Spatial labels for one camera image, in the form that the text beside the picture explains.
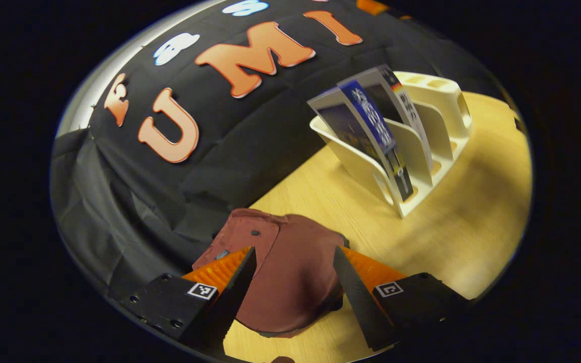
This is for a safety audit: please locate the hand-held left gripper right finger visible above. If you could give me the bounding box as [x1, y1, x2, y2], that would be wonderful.
[333, 246, 473, 352]

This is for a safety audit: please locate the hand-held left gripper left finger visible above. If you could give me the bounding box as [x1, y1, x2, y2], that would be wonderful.
[119, 246, 257, 359]

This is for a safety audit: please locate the brown schoolbag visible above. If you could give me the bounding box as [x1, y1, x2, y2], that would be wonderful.
[192, 208, 350, 338]

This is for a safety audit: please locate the blue cover book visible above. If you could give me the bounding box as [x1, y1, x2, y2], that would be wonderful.
[307, 80, 415, 202]

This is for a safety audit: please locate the dark cover book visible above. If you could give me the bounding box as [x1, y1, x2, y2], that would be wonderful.
[337, 65, 433, 174]

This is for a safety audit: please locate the white bookshelf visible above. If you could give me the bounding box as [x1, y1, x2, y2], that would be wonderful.
[309, 71, 473, 219]

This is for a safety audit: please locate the black backdrop cloth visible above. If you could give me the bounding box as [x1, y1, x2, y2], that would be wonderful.
[50, 0, 503, 303]

